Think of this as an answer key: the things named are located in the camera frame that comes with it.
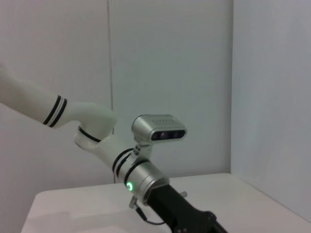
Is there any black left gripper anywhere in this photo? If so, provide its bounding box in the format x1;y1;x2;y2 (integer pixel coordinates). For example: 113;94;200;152
145;182;230;233

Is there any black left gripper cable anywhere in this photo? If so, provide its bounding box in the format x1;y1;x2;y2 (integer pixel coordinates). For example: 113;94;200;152
128;196;171;226

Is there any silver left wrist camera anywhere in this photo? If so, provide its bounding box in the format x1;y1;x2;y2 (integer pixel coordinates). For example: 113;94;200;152
131;114;188;166

